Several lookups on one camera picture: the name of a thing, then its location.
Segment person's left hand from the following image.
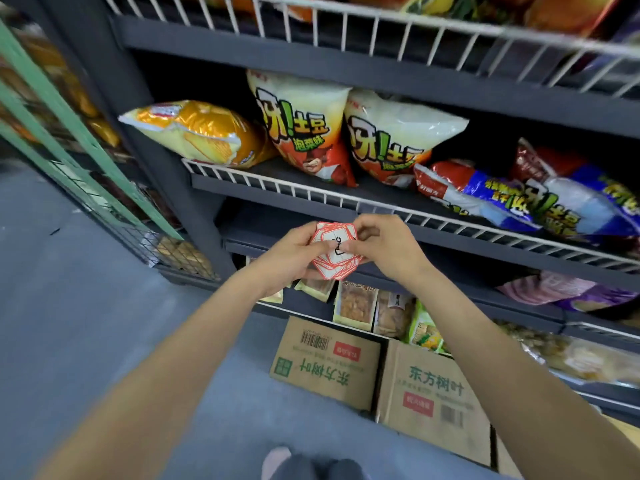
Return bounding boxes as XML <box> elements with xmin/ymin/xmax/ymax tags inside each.
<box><xmin>247</xmin><ymin>222</ymin><xmax>333</xmax><ymax>301</ymax></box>

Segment person's right hand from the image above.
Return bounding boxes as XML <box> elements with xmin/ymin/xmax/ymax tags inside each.
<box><xmin>339</xmin><ymin>213</ymin><xmax>436</xmax><ymax>288</ymax></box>

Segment stack of red-bordered price tags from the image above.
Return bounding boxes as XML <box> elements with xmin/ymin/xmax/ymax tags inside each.
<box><xmin>309</xmin><ymin>220</ymin><xmax>366</xmax><ymax>281</ymax></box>

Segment dark grey metal shelf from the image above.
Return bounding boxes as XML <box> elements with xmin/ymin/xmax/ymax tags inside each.
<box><xmin>45</xmin><ymin>0</ymin><xmax>640</xmax><ymax>425</ymax></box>

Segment person's left forearm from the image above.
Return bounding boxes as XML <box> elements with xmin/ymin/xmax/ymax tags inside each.
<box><xmin>35</xmin><ymin>272</ymin><xmax>266</xmax><ymax>480</ymax></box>

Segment person's right forearm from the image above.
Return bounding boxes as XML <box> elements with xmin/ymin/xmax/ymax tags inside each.
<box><xmin>409</xmin><ymin>264</ymin><xmax>640</xmax><ymax>480</ymax></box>

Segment person's dark trousers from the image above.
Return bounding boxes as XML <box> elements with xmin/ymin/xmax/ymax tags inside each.
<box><xmin>272</xmin><ymin>453</ymin><xmax>369</xmax><ymax>480</ymax></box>

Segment green snack packet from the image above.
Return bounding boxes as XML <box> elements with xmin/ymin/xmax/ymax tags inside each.
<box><xmin>405</xmin><ymin>298</ymin><xmax>447</xmax><ymax>353</ymax></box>

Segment blue white red snack bag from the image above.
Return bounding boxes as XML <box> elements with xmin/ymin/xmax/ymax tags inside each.
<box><xmin>509</xmin><ymin>138</ymin><xmax>640</xmax><ymax>241</ymax></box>
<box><xmin>413</xmin><ymin>159</ymin><xmax>551</xmax><ymax>235</ymax></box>

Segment pile of orange snack packets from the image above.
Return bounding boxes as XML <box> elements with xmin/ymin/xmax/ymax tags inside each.
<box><xmin>0</xmin><ymin>4</ymin><xmax>216</xmax><ymax>278</ymax></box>

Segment clear nut bag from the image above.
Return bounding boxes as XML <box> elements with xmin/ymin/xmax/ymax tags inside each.
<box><xmin>495</xmin><ymin>319</ymin><xmax>556</xmax><ymax>355</ymax></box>

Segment pink striped snack bag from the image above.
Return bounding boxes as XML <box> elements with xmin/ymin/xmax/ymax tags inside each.
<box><xmin>497</xmin><ymin>272</ymin><xmax>599</xmax><ymax>307</ymax></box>

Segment golden yellow chip bag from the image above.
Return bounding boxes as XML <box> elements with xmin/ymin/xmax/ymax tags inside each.
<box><xmin>118</xmin><ymin>99</ymin><xmax>277</xmax><ymax>169</ymax></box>

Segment purple white snack bag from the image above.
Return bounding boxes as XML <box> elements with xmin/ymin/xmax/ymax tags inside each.
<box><xmin>555</xmin><ymin>284</ymin><xmax>640</xmax><ymax>314</ymax></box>

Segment clear snack bag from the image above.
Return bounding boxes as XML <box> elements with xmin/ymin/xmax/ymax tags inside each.
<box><xmin>519</xmin><ymin>329</ymin><xmax>640</xmax><ymax>391</ymax></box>

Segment yellow white chip bag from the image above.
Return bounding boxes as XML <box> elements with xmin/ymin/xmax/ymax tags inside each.
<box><xmin>345</xmin><ymin>0</ymin><xmax>481</xmax><ymax>18</ymax></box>

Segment orange white chip bag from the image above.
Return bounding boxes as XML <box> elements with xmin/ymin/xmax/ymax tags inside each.
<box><xmin>199</xmin><ymin>0</ymin><xmax>321</xmax><ymax>23</ymax></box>

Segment red chip bag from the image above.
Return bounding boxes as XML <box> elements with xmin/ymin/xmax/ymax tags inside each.
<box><xmin>522</xmin><ymin>0</ymin><xmax>623</xmax><ymax>37</ymax></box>

